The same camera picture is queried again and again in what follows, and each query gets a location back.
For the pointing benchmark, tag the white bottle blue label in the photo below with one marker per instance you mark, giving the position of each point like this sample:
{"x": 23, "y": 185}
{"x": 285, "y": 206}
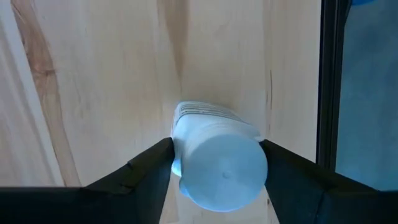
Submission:
{"x": 217, "y": 174}

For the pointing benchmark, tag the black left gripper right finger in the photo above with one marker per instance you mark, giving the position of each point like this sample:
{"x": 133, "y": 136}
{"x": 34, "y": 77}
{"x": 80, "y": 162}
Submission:
{"x": 295, "y": 186}

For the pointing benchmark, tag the black table frame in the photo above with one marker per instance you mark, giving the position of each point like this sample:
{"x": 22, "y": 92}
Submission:
{"x": 329, "y": 93}

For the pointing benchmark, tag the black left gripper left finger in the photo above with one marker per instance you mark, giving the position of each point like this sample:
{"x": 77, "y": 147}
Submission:
{"x": 140, "y": 186}

